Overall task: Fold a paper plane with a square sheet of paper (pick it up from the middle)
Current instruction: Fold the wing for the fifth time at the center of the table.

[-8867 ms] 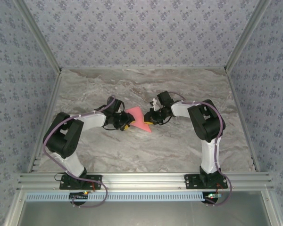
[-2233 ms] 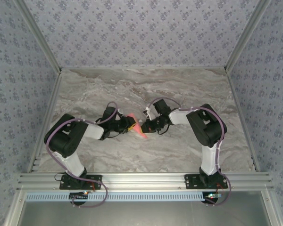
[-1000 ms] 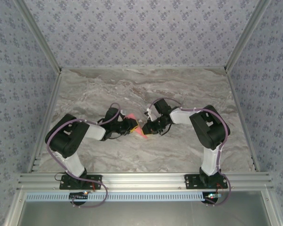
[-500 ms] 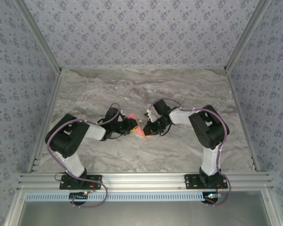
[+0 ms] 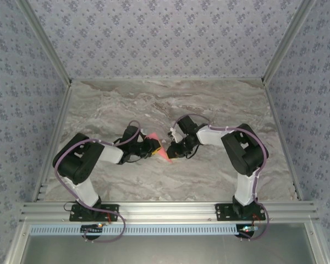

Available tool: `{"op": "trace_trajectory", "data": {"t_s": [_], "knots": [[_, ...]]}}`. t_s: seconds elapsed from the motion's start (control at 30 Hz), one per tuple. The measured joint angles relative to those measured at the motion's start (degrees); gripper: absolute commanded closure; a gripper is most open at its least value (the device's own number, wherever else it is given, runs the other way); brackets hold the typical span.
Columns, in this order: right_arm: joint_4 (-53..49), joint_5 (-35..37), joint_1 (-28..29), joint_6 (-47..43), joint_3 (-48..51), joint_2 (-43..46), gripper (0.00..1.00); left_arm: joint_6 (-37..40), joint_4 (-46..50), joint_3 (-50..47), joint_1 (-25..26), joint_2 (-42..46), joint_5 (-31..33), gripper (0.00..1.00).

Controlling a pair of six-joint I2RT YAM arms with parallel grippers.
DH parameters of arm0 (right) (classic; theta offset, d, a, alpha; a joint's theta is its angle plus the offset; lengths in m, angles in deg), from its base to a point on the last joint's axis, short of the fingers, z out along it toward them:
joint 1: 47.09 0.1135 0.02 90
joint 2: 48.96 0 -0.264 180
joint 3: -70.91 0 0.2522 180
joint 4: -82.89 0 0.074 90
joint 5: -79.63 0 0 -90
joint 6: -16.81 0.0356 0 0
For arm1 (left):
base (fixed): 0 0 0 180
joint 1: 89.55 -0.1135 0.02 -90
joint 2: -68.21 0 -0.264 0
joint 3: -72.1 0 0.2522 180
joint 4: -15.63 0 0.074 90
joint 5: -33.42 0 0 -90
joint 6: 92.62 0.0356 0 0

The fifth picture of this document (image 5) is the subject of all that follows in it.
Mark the small circuit board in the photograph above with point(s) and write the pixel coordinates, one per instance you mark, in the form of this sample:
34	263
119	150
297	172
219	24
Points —
246	228
90	229

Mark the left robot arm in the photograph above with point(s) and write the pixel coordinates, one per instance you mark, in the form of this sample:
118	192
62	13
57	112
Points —
77	159

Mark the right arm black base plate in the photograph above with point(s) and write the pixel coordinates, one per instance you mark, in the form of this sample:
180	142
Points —
222	213

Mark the aluminium frame post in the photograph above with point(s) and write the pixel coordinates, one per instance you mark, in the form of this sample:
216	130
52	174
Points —
288	38
45	38

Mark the thin aluminium table edge strip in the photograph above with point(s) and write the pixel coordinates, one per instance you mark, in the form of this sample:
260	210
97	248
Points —
167	79

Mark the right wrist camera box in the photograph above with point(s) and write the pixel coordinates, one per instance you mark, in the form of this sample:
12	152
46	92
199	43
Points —
176	134

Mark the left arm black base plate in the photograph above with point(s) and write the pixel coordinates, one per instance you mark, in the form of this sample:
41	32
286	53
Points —
74	215

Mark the aluminium mounting rail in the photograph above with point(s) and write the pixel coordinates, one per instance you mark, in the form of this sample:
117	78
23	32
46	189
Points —
167	211

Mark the aluminium table edge rail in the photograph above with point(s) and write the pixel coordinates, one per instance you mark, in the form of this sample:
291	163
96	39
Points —
59	118

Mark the pink square paper sheet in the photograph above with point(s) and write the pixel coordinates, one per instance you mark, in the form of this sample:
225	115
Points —
165	154

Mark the grey metal panel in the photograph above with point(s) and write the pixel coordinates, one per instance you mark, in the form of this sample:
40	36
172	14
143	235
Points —
167	250

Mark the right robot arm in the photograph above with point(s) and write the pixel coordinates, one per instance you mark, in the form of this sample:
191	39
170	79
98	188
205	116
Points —
244	154

